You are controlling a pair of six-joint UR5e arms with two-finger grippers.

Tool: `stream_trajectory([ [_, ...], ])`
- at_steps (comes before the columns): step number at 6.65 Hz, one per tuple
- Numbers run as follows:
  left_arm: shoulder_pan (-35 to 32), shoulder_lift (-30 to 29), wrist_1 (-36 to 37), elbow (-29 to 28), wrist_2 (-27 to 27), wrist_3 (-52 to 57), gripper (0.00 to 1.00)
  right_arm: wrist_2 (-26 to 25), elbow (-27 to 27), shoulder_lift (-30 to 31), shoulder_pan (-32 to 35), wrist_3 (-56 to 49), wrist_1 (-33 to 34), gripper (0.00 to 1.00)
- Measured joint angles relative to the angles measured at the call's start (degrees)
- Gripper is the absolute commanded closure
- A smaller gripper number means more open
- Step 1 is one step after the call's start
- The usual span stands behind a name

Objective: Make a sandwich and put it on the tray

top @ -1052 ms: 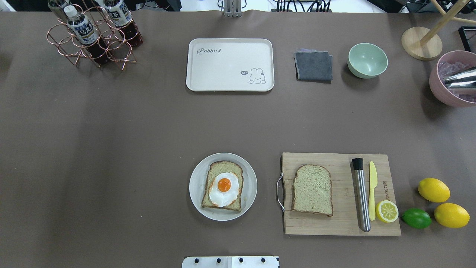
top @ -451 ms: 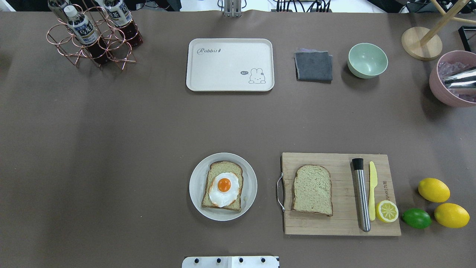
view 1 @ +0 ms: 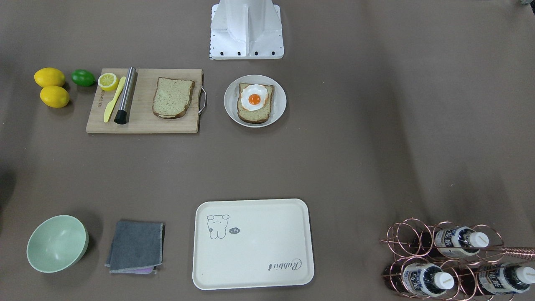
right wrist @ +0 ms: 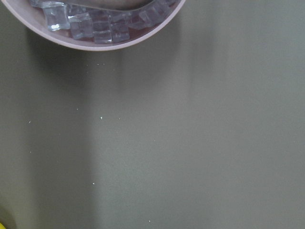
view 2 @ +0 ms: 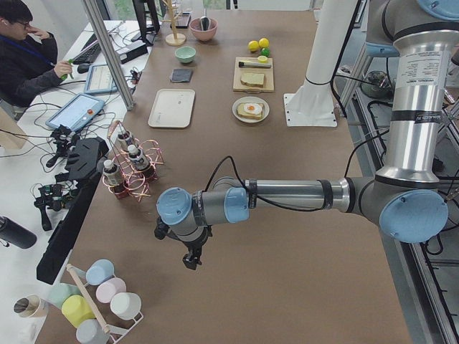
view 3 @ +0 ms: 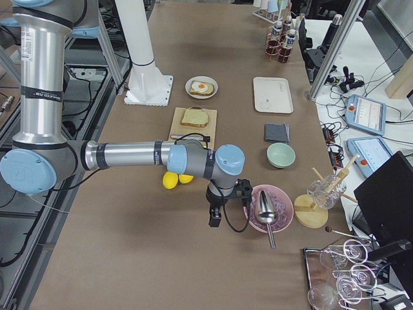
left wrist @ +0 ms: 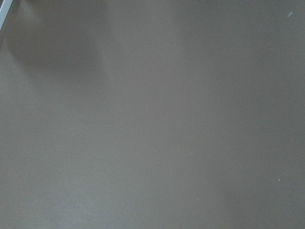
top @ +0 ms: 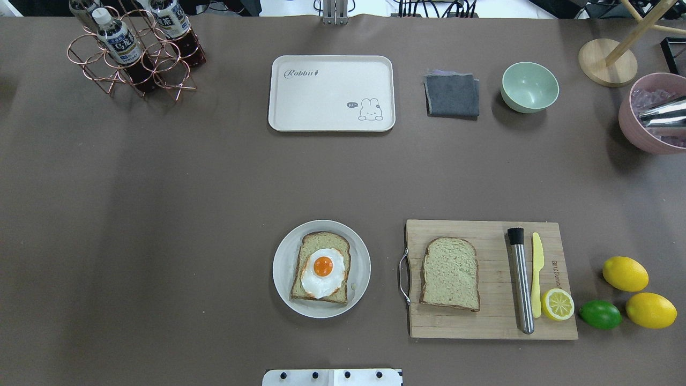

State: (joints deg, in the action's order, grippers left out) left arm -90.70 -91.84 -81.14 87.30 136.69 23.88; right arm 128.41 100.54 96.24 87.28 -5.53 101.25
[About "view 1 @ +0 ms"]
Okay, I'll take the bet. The white round plate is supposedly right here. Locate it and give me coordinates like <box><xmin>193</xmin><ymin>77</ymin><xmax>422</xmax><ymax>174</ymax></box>
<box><xmin>223</xmin><ymin>74</ymin><xmax>287</xmax><ymax>128</ymax></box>

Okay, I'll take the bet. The bread slice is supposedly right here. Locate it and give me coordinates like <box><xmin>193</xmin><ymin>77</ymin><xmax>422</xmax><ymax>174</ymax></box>
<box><xmin>237</xmin><ymin>83</ymin><xmax>275</xmax><ymax>124</ymax></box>
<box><xmin>152</xmin><ymin>77</ymin><xmax>195</xmax><ymax>119</ymax></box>

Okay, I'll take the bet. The cream rabbit tray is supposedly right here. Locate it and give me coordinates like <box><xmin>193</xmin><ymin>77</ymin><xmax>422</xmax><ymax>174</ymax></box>
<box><xmin>192</xmin><ymin>198</ymin><xmax>315</xmax><ymax>290</ymax></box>

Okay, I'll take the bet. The fried egg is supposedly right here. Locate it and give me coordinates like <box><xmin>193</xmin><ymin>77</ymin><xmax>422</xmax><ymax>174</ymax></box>
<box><xmin>238</xmin><ymin>84</ymin><xmax>268</xmax><ymax>111</ymax></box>

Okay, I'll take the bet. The bamboo cutting board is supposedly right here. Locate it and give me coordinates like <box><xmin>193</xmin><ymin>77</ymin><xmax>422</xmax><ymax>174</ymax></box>
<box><xmin>86</xmin><ymin>68</ymin><xmax>206</xmax><ymax>134</ymax></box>

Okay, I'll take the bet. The steel muddler black tip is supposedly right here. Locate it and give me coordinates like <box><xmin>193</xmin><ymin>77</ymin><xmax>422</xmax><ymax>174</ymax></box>
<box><xmin>114</xmin><ymin>67</ymin><xmax>138</xmax><ymax>125</ymax></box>

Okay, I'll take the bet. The grey folded cloth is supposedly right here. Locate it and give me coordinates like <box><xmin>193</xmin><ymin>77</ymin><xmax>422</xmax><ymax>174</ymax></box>
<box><xmin>104</xmin><ymin>220</ymin><xmax>166</xmax><ymax>274</ymax></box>

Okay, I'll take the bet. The yellow plastic knife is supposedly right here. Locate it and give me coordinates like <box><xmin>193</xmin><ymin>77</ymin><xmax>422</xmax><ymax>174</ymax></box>
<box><xmin>103</xmin><ymin>77</ymin><xmax>126</xmax><ymax>122</ymax></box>

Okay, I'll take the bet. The purple cloth under grey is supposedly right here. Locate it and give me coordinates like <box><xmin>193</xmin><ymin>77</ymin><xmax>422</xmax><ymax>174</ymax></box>
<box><xmin>123</xmin><ymin>267</ymin><xmax>155</xmax><ymax>274</ymax></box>

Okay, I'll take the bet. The halved lemon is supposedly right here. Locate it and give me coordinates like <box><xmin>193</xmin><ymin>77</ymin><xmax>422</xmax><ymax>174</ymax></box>
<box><xmin>97</xmin><ymin>72</ymin><xmax>119</xmax><ymax>92</ymax></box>

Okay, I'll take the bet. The green lime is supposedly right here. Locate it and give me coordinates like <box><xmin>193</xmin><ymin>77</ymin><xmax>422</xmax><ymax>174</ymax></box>
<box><xmin>71</xmin><ymin>69</ymin><xmax>96</xmax><ymax>87</ymax></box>

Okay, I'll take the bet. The tea bottle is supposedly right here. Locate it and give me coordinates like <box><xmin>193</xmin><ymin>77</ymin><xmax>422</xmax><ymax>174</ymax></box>
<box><xmin>401</xmin><ymin>263</ymin><xmax>455</xmax><ymax>297</ymax></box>
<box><xmin>433</xmin><ymin>226</ymin><xmax>490</xmax><ymax>258</ymax></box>
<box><xmin>476</xmin><ymin>263</ymin><xmax>535</xmax><ymax>295</ymax></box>

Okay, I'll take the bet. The tea bottle upper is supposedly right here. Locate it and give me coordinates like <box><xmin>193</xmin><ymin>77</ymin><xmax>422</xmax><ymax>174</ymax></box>
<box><xmin>433</xmin><ymin>226</ymin><xmax>490</xmax><ymax>258</ymax></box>

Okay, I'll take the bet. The yellow lemon lower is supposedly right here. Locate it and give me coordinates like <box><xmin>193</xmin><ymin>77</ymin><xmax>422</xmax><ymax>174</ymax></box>
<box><xmin>40</xmin><ymin>85</ymin><xmax>70</xmax><ymax>108</ymax></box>

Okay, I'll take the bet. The yellow lemon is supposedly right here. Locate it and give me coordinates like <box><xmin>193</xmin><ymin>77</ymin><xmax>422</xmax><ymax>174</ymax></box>
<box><xmin>34</xmin><ymin>67</ymin><xmax>66</xmax><ymax>87</ymax></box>
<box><xmin>40</xmin><ymin>85</ymin><xmax>70</xmax><ymax>108</ymax></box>

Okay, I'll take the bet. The green bowl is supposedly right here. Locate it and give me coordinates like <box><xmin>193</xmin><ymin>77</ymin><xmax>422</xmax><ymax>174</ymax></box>
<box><xmin>26</xmin><ymin>215</ymin><xmax>89</xmax><ymax>273</ymax></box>

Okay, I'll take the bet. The yellow lemon upper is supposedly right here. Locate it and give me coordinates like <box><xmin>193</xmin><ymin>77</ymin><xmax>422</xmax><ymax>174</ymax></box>
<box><xmin>34</xmin><ymin>67</ymin><xmax>66</xmax><ymax>87</ymax></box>

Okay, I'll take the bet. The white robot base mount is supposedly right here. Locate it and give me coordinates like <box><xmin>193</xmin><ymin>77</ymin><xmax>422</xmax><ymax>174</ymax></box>
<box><xmin>209</xmin><ymin>0</ymin><xmax>285</xmax><ymax>60</ymax></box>

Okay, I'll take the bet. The copper wire bottle rack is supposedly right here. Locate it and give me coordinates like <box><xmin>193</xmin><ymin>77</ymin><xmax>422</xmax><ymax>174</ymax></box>
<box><xmin>382</xmin><ymin>218</ymin><xmax>534</xmax><ymax>301</ymax></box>

